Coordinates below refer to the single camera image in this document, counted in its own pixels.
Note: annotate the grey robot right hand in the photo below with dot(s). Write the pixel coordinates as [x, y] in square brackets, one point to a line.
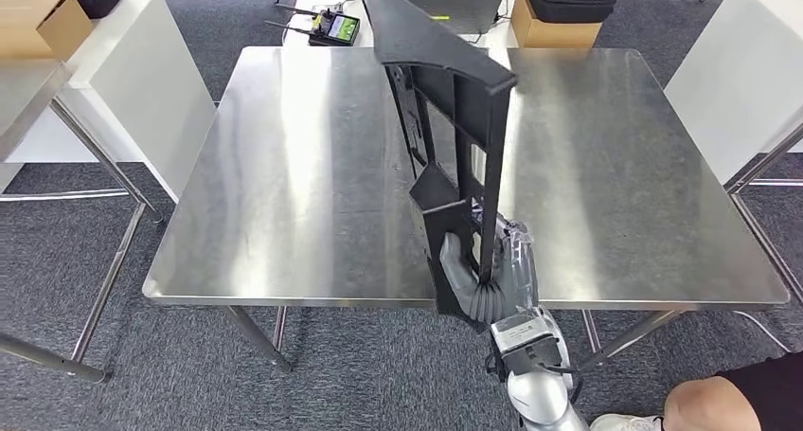
[514, 277]

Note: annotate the black plastic plate bracket part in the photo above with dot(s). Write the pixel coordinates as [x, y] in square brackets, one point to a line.
[439, 45]

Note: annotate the stainless steel workbench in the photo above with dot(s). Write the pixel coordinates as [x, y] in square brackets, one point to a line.
[25, 102]
[282, 196]
[762, 161]

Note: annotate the person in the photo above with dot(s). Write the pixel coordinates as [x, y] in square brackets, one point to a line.
[709, 409]

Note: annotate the brown cardboard box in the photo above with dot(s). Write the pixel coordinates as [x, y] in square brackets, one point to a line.
[37, 20]
[552, 34]

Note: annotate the grey laptop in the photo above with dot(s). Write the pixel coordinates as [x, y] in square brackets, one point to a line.
[464, 8]

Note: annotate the white cabinet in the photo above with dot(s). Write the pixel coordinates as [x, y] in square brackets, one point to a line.
[734, 70]
[138, 102]

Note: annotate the black remote controller with screen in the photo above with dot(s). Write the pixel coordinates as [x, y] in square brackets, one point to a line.
[335, 29]

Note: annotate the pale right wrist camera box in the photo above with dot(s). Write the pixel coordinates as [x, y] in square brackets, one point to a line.
[521, 331]

